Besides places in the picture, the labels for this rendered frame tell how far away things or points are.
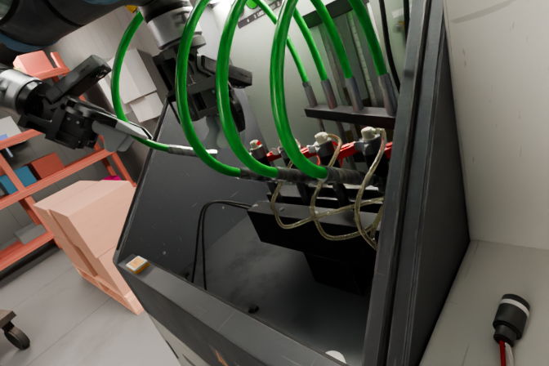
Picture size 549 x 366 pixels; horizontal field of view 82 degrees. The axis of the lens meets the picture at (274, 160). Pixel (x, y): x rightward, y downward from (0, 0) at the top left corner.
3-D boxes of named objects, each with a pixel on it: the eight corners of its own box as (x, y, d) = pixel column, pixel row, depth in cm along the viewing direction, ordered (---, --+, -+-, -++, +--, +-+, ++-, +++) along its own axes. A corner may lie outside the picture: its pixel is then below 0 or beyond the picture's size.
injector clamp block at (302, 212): (272, 267, 69) (245, 209, 65) (299, 238, 75) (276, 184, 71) (436, 321, 45) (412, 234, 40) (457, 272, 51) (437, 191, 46)
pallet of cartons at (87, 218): (166, 216, 370) (130, 153, 345) (232, 235, 266) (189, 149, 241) (79, 274, 312) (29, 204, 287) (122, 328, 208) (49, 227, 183)
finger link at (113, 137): (138, 162, 58) (91, 142, 58) (150, 131, 58) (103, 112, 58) (130, 162, 55) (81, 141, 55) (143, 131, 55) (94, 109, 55)
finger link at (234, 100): (227, 135, 56) (207, 88, 54) (234, 130, 58) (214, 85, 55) (243, 132, 53) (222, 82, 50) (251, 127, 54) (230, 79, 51)
